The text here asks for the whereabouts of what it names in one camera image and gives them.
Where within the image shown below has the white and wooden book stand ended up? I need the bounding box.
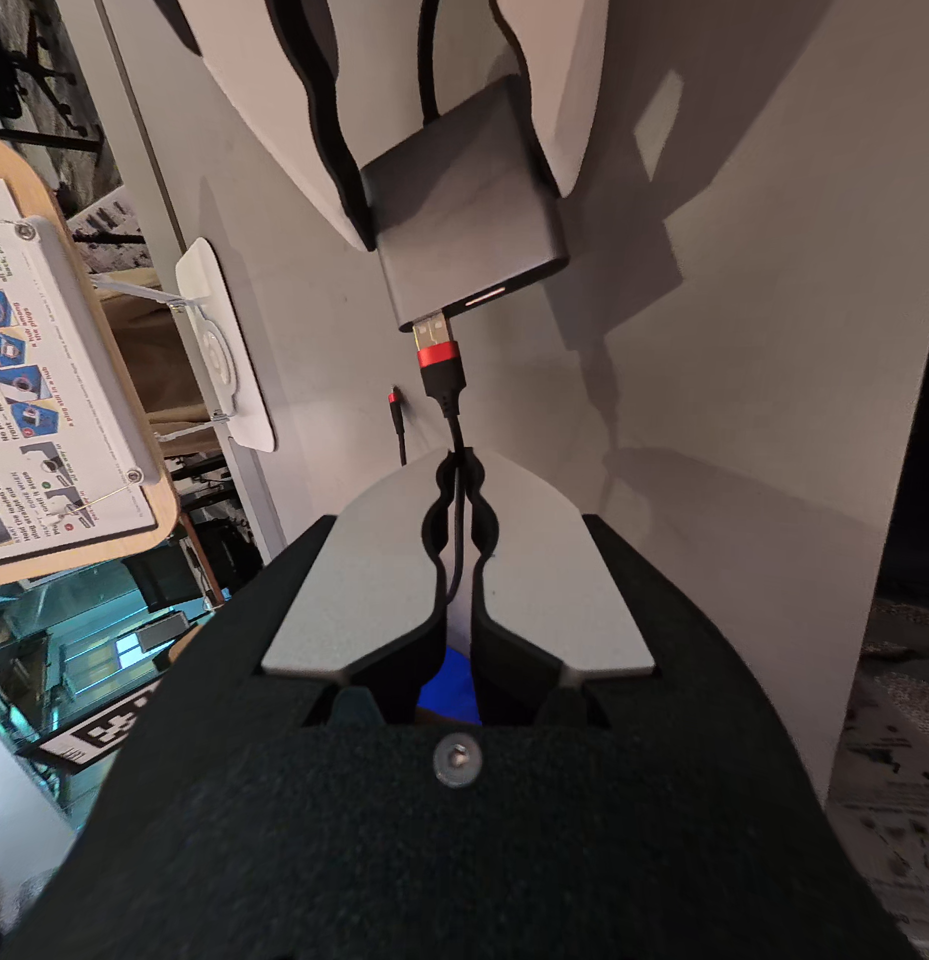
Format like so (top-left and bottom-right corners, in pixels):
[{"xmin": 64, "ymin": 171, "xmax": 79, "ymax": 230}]
[{"xmin": 0, "ymin": 131, "xmax": 278, "ymax": 591}]

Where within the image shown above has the tan cloth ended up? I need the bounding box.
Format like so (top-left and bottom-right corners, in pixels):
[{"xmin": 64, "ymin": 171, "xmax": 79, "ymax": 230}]
[{"xmin": 100, "ymin": 288, "xmax": 229, "ymax": 460}]

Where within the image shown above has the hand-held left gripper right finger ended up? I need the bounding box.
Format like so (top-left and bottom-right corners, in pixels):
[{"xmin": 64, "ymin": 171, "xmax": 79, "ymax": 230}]
[{"xmin": 464, "ymin": 444, "xmax": 657, "ymax": 725}]

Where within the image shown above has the blue plastic bin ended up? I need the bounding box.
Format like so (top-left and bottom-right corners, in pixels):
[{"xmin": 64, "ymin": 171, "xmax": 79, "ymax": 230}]
[{"xmin": 415, "ymin": 647, "xmax": 482, "ymax": 726}]

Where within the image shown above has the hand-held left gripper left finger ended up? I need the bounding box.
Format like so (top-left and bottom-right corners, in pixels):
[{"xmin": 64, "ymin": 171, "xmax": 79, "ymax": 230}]
[{"xmin": 260, "ymin": 446, "xmax": 454, "ymax": 714}]

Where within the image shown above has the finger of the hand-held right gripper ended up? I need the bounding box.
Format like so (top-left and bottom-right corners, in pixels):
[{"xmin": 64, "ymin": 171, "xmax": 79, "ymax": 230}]
[
  {"xmin": 489, "ymin": 0, "xmax": 610, "ymax": 201},
  {"xmin": 179, "ymin": 0, "xmax": 379, "ymax": 254}
]

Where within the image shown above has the small grey usb hub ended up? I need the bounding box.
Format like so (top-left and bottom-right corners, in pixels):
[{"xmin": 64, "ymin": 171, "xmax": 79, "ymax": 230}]
[{"xmin": 359, "ymin": 0, "xmax": 571, "ymax": 335}]

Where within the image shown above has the small printed poster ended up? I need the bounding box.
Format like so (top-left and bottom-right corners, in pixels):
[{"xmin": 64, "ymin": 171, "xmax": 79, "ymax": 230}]
[{"xmin": 67, "ymin": 187, "xmax": 154, "ymax": 275}]

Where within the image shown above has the printed instruction sheet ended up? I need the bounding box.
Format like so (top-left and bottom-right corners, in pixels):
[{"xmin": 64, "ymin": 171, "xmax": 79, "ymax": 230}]
[{"xmin": 0, "ymin": 178, "xmax": 158, "ymax": 564}]

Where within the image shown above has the black and white marker tag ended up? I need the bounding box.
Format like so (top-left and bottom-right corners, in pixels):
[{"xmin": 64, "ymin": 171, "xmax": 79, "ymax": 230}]
[{"xmin": 40, "ymin": 673, "xmax": 166, "ymax": 768}]

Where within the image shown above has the black red usb cable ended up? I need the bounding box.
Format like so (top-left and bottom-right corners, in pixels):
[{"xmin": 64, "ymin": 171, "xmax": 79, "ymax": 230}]
[{"xmin": 387, "ymin": 309, "xmax": 467, "ymax": 605}]

